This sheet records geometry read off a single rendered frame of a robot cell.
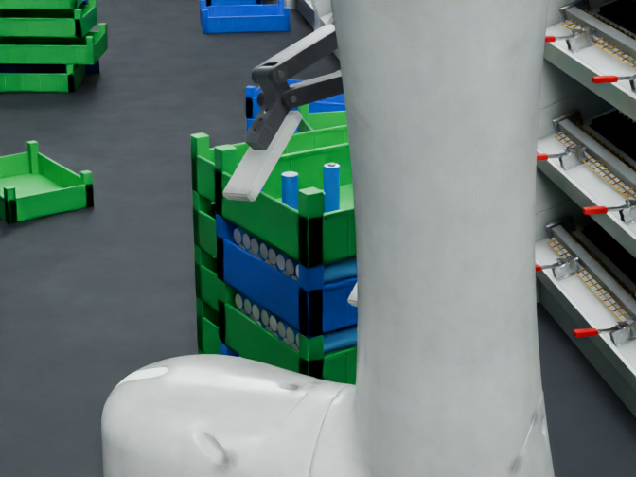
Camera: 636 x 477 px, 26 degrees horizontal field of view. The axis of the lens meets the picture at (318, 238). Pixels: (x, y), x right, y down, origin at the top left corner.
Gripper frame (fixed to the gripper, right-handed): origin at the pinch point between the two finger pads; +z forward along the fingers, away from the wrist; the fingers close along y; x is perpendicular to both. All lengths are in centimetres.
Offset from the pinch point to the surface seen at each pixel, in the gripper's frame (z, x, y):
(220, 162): -21, 53, 22
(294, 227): -14.8, 38.0, 24.6
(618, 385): -41, 64, 112
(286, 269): -12, 43, 29
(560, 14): -94, 84, 83
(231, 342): -6, 56, 37
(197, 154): -30, 82, 35
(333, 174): -24, 43, 29
